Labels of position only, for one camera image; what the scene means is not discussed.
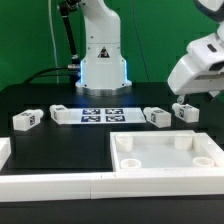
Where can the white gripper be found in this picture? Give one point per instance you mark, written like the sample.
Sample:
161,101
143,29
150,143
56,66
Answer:
188,77

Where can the white square tabletop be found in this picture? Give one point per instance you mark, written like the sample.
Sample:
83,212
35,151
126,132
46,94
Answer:
149,150

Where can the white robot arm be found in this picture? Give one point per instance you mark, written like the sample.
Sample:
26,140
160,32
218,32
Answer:
104,70

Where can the white sheet with fiducial markers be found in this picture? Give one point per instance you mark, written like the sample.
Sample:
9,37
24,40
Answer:
104,116

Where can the white right fence bar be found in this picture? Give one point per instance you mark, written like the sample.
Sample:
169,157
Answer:
206,147

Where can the white fence bar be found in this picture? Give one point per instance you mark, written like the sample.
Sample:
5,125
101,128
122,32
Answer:
206,147
194,181
5,151

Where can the white front fence bar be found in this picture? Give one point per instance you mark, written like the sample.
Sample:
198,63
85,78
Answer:
194,181

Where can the white left fence bar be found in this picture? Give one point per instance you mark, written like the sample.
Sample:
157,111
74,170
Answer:
5,151

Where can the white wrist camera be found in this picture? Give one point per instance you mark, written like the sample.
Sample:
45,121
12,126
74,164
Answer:
207,50

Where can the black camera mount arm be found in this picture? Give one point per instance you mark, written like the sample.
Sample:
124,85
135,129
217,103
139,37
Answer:
65,8

